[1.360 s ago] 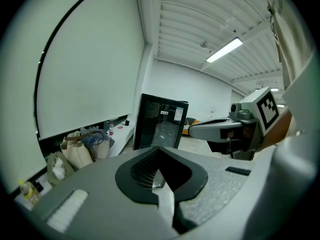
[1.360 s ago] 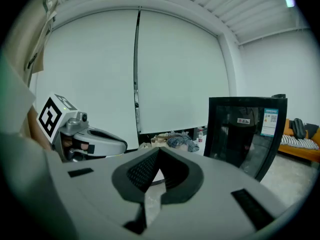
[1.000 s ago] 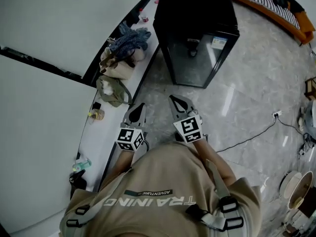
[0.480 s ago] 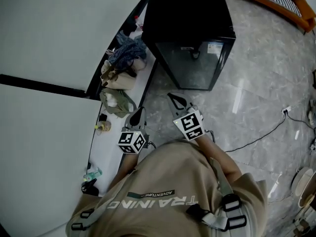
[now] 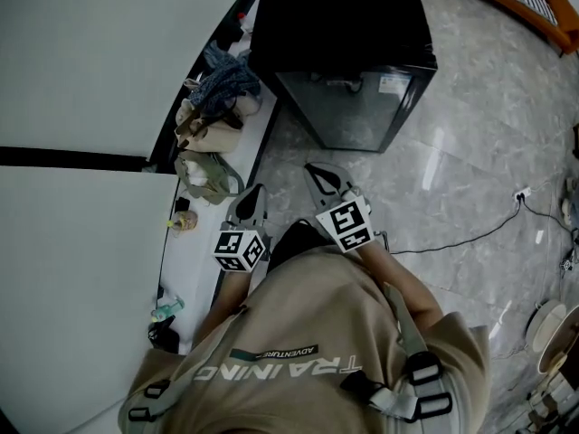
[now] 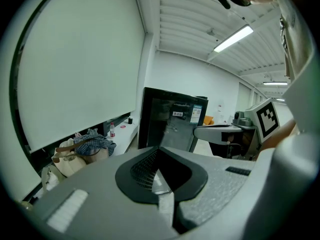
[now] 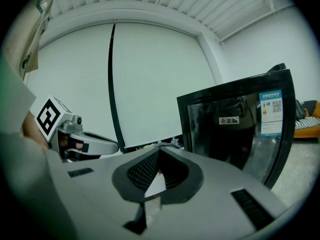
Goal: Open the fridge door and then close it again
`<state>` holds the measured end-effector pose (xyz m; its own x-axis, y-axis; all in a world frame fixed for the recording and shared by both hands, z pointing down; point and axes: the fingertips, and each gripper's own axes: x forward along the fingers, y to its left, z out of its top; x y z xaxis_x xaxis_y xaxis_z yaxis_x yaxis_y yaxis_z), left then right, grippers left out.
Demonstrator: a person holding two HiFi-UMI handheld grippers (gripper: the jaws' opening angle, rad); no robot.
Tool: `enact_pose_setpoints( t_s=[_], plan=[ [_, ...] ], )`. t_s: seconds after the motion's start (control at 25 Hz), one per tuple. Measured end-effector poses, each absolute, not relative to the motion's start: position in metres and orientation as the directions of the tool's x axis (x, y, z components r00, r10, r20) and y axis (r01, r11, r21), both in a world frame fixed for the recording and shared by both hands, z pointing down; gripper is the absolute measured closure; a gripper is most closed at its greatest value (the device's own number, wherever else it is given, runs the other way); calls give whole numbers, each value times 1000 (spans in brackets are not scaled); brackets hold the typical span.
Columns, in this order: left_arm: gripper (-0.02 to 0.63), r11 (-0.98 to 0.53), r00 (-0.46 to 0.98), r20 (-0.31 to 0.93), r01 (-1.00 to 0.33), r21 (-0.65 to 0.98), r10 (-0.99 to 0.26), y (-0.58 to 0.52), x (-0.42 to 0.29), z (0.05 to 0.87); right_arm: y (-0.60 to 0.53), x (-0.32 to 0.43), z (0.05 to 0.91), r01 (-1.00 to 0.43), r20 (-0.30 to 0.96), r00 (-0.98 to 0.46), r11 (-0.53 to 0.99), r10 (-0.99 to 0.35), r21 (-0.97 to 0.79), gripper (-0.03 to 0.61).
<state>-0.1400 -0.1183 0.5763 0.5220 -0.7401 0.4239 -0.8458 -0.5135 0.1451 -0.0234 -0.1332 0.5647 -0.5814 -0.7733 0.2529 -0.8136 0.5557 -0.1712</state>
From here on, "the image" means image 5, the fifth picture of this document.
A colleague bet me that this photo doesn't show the black mini fridge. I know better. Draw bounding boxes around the black mini fridge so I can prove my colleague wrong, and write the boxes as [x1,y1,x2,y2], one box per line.
[247,0,439,79]

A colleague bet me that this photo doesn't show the white crumpled cloth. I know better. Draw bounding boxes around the white crumpled cloth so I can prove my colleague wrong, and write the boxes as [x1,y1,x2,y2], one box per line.
[185,159,210,187]

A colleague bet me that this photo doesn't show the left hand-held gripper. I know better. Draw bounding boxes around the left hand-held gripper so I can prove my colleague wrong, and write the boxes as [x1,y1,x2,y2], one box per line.
[213,183,272,274]

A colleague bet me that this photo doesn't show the blue plaid shirt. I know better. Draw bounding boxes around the blue plaid shirt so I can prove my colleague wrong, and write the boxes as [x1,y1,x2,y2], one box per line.
[187,41,262,115]

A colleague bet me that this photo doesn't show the black trousers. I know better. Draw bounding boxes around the black trousers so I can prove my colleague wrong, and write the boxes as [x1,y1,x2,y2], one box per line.
[266,218,336,275]

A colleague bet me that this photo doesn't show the grey harness with black buckles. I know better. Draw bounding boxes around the grey harness with black buckles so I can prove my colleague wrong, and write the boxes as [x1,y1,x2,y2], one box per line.
[128,282,453,424]

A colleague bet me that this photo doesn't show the black handbag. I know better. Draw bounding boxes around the black handbag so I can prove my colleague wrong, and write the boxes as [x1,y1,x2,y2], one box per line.
[147,315,182,356]

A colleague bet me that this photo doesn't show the white roller blind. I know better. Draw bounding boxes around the white roller blind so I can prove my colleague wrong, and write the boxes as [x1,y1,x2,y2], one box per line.
[0,165,180,424]
[0,0,266,158]

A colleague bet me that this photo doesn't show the white ledge with black edge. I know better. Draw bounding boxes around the white ledge with black edge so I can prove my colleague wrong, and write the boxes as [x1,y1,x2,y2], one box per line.
[26,0,280,429]

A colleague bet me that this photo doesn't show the light cloth bag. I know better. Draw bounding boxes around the light cloth bag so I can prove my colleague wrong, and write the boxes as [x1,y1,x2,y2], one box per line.
[234,92,264,118]

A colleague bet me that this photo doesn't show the beige printed t-shirt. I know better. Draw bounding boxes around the beige printed t-shirt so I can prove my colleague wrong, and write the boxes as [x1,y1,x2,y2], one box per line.
[117,241,492,434]

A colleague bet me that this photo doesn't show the person's left forearm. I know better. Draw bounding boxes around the person's left forearm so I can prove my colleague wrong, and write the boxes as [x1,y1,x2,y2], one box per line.
[192,267,254,347]

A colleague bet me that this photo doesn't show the olive green shoulder bag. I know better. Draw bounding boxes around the olive green shoulder bag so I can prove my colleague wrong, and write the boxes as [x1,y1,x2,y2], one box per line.
[174,150,246,206]

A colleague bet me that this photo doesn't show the orange sofa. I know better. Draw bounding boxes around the orange sofa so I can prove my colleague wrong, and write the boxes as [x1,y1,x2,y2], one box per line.
[413,0,579,57]

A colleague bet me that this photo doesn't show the beige tote bag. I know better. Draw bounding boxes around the beige tote bag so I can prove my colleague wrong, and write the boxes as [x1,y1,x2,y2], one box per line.
[174,97,248,156]

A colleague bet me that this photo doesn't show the person's right forearm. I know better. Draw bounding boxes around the person's right forearm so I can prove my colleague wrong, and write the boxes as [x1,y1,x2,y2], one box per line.
[356,241,447,334]

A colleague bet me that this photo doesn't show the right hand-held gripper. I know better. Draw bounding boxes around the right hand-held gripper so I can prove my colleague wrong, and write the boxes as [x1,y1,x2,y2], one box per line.
[304,163,377,254]

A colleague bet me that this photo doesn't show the mint green water bottle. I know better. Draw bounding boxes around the mint green water bottle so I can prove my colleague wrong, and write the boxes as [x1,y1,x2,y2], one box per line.
[150,296,185,324]

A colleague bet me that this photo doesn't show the black cable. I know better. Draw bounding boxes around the black cable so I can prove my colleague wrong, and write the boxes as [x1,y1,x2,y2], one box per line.
[522,198,579,233]
[386,199,524,256]

